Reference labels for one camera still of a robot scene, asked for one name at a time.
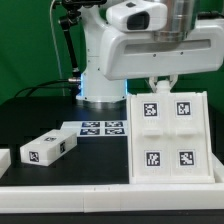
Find white workspace border frame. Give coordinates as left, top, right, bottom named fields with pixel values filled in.
left=0, top=159, right=224, bottom=213

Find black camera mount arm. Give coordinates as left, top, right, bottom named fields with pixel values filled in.
left=53, top=0, right=108, bottom=79

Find white marker base plate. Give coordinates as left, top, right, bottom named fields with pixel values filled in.
left=61, top=120, right=128, bottom=137

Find black cables on table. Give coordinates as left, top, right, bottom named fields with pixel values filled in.
left=13, top=78, right=83, bottom=98

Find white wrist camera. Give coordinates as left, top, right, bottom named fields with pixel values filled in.
left=106, top=0, right=168, bottom=32

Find white cabinet top block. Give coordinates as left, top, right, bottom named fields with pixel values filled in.
left=20, top=129, right=77, bottom=166

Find white door panel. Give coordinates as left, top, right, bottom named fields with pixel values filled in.
left=133, top=97, right=169, bottom=178
left=170, top=94, right=209, bottom=178

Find white cable at back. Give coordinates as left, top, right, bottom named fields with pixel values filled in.
left=49, top=0, right=66, bottom=97

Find white cabinet body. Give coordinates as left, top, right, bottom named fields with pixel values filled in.
left=127, top=81, right=215, bottom=184

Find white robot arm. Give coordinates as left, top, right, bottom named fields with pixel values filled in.
left=77, top=0, right=224, bottom=104

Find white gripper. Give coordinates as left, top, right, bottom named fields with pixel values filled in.
left=99, top=19, right=224, bottom=92

